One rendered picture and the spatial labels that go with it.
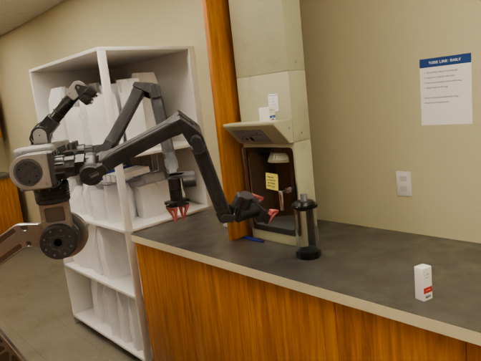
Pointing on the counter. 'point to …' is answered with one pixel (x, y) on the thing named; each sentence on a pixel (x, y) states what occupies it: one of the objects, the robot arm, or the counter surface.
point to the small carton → (267, 114)
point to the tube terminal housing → (286, 106)
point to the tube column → (266, 36)
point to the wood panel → (225, 103)
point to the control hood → (278, 134)
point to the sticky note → (272, 181)
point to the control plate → (252, 136)
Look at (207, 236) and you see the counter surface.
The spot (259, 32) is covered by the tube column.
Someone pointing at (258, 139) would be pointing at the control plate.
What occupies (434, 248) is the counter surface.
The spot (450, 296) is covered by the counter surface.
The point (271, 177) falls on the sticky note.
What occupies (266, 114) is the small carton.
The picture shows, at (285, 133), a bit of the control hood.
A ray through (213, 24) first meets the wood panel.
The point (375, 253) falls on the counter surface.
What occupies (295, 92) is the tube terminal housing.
